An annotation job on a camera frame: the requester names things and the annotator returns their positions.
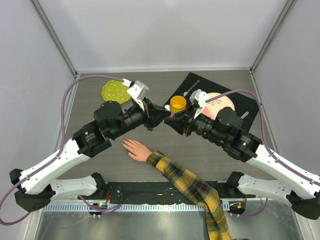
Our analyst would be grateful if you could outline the green dotted plate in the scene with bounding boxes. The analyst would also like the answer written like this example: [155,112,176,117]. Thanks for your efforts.
[101,80,131,104]

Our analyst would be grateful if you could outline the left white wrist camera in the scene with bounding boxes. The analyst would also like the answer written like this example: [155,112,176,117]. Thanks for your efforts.
[122,78,149,111]

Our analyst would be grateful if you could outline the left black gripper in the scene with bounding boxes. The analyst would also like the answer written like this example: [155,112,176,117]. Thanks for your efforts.
[110,97,171,140]

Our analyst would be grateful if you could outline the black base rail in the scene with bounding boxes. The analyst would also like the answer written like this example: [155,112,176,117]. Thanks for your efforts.
[79,181,257,205]

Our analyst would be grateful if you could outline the yellow plaid sleeve forearm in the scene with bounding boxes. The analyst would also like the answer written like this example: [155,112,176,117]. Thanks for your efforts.
[146,152,232,240]

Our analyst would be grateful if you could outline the white slotted cable duct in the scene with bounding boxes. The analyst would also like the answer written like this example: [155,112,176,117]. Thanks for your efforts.
[44,202,231,213]

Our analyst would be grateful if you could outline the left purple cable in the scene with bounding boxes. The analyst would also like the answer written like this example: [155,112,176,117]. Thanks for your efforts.
[0,74,128,225]

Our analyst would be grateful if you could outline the pink white plate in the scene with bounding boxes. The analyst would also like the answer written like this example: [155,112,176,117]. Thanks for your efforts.
[201,96,235,120]

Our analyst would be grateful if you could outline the purple cable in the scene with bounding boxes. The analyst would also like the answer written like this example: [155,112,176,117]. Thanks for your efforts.
[0,74,128,225]
[207,89,320,186]

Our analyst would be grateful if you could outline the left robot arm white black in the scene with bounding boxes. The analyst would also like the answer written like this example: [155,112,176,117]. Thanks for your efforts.
[9,98,171,212]

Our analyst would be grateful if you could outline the purple nail polish bottle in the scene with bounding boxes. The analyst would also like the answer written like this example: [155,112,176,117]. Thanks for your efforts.
[169,112,176,119]

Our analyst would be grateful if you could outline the mannequin hand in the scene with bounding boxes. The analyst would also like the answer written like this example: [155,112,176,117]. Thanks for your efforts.
[122,138,152,162]

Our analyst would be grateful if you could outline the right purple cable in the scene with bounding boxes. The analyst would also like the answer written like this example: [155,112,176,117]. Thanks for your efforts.
[207,89,320,186]

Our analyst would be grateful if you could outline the black placemat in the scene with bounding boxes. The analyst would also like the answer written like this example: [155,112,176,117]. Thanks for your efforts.
[165,72,259,131]

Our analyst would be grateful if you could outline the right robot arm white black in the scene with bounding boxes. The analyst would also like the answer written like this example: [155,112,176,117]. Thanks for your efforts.
[164,107,320,220]

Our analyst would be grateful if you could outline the yellow cup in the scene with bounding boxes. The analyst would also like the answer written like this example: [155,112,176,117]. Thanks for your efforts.
[169,95,187,114]

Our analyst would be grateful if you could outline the silver dark-handled knife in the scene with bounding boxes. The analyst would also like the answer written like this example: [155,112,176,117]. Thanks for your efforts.
[182,80,200,97]

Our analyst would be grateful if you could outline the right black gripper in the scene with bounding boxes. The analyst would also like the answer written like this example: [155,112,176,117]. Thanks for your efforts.
[164,102,227,144]

